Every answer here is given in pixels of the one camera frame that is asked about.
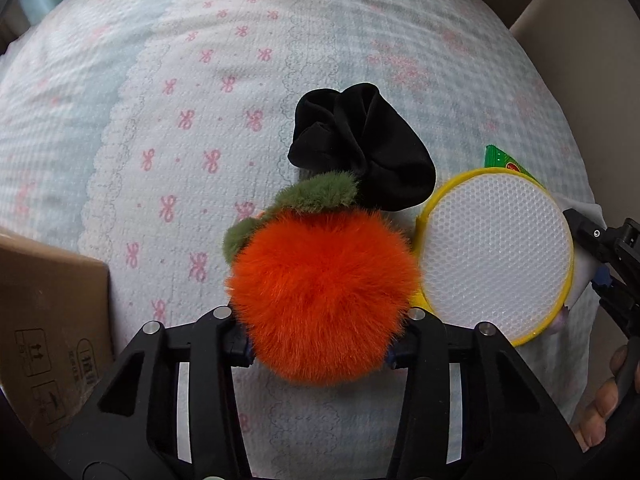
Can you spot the yellow round white mesh pad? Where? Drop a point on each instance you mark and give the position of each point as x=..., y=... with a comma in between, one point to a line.
x=495, y=260

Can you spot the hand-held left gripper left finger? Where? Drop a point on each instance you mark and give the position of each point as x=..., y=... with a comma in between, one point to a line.
x=242, y=351

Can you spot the person's right hand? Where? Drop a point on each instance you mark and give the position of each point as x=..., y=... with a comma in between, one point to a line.
x=597, y=410

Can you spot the green snack packet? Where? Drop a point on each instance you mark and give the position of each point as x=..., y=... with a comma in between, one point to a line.
x=505, y=162

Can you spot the black sock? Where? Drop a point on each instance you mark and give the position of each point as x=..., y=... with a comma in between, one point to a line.
x=365, y=152

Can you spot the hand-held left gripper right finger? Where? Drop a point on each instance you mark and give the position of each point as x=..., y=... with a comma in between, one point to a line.
x=396, y=356

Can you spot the orange plush fruit toy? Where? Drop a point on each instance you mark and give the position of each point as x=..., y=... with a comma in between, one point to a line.
x=320, y=290

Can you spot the brown cardboard box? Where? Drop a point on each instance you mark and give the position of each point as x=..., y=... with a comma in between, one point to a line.
x=50, y=330

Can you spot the pink bow printed bed sheet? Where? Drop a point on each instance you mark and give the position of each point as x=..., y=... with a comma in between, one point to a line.
x=200, y=110

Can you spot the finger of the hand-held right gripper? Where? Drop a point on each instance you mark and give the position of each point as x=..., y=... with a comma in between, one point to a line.
x=595, y=237
x=617, y=305

